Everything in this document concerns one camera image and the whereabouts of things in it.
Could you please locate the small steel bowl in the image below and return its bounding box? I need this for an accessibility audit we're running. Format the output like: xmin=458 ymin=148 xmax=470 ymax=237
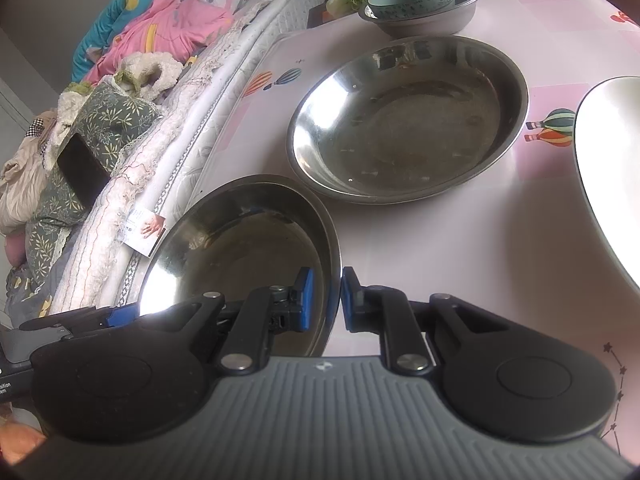
xmin=139 ymin=174 xmax=342 ymax=356

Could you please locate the large steel bowl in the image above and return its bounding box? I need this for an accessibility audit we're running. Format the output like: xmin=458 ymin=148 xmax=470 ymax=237
xmin=286 ymin=36 xmax=529 ymax=205

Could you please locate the white ceramic plate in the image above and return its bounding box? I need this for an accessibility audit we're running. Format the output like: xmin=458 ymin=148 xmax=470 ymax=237
xmin=573 ymin=76 xmax=639 ymax=287

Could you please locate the deep steel basin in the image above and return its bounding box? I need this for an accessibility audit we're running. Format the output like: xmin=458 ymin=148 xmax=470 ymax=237
xmin=358 ymin=0 xmax=480 ymax=39

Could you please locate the person's left hand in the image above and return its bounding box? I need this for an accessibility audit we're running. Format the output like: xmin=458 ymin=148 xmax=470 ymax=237
xmin=0 ymin=403 xmax=47 ymax=465

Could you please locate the small photo card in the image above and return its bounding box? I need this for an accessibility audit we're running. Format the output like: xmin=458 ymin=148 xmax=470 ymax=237
xmin=122 ymin=207 xmax=165 ymax=257

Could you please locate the white quilted mattress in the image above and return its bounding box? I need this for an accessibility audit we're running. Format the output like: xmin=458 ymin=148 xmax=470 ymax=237
xmin=49 ymin=0 xmax=323 ymax=313

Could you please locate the black smartphone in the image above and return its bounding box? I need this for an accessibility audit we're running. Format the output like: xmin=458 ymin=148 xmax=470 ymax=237
xmin=56 ymin=133 xmax=111 ymax=210

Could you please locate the floral grey pillow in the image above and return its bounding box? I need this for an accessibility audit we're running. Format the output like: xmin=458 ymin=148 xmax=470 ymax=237
xmin=26 ymin=76 xmax=160 ymax=286

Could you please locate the white fluffy towel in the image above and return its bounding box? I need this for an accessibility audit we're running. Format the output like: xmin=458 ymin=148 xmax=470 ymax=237
xmin=114 ymin=52 xmax=184 ymax=102

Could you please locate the pink and teal blanket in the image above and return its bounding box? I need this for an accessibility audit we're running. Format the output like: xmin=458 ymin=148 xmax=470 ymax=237
xmin=70 ymin=0 xmax=241 ymax=84

